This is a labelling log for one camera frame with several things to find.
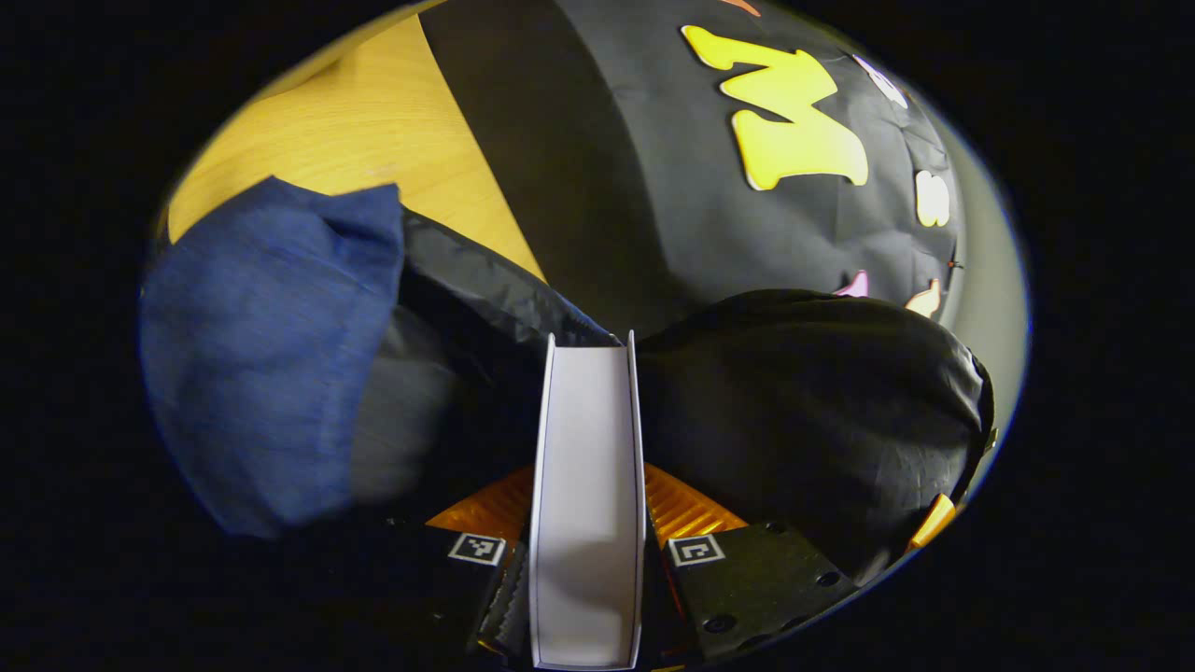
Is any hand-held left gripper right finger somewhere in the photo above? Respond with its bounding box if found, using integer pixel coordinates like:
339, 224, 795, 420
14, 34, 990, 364
642, 462, 858, 665

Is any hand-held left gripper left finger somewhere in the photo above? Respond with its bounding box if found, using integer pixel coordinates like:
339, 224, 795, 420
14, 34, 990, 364
387, 465, 535, 659

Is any white book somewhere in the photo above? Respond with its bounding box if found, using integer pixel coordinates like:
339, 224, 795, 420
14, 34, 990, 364
528, 329, 647, 671

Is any blue schoolbag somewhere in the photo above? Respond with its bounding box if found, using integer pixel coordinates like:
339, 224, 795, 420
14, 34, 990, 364
140, 175, 995, 584

